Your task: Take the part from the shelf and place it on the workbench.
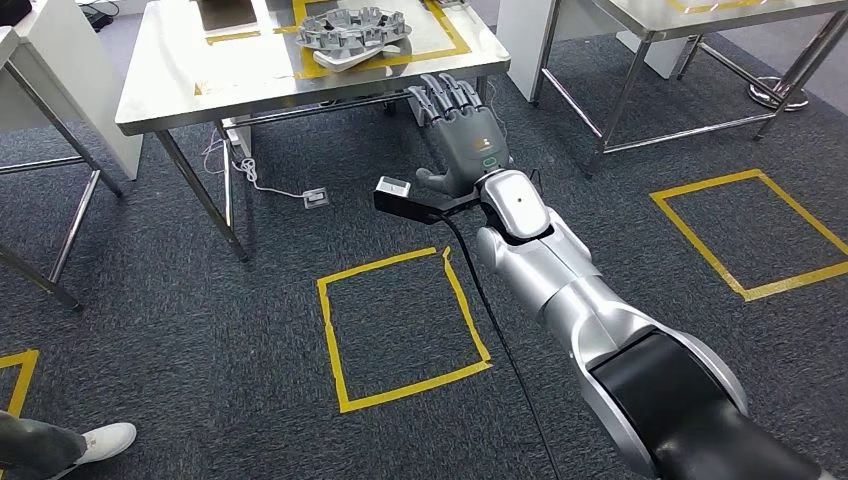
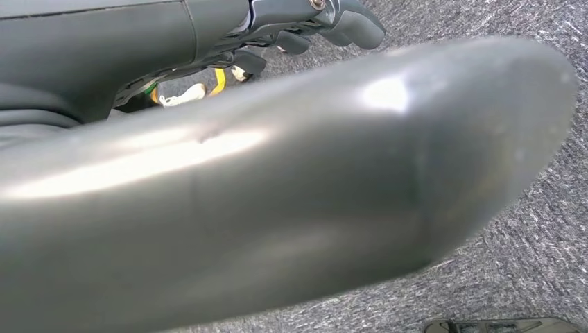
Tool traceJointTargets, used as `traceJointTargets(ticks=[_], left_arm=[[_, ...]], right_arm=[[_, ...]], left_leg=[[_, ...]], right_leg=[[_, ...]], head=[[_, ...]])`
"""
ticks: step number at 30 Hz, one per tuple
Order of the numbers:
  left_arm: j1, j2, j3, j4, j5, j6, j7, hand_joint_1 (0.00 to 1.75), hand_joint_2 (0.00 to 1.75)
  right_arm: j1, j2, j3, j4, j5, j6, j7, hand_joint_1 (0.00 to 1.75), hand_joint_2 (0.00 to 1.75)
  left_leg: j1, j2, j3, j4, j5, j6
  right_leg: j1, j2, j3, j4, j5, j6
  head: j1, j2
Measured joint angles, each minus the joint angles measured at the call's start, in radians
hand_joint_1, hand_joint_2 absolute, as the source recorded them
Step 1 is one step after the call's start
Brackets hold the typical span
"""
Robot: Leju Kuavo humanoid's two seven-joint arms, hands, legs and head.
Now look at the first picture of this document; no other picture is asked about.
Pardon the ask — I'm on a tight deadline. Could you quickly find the chrome round stand base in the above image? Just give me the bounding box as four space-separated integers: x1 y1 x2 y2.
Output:
748 76 810 112

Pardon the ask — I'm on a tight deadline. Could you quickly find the white curved plastic panel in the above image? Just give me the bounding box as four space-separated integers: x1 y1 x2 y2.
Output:
312 42 402 73

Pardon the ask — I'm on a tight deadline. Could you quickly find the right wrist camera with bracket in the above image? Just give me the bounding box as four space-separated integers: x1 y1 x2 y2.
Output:
372 175 482 227

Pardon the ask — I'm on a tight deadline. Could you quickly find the white socket cable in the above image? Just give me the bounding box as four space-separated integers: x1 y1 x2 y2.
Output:
201 129 309 200

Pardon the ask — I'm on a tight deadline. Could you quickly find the black power adapter with cables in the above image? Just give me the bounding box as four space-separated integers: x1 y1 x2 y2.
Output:
76 0 122 33

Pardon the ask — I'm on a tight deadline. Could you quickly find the grey plastic wheel cover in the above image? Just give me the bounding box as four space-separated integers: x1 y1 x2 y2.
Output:
296 6 413 53

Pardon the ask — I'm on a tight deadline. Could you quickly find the white desk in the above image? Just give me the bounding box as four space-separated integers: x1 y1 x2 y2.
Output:
495 0 704 104
0 0 144 181

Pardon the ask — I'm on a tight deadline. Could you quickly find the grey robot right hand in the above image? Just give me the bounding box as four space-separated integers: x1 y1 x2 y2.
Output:
407 72 511 199

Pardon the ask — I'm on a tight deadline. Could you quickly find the black camera cable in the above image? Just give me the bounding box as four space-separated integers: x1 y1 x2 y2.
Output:
440 217 564 480

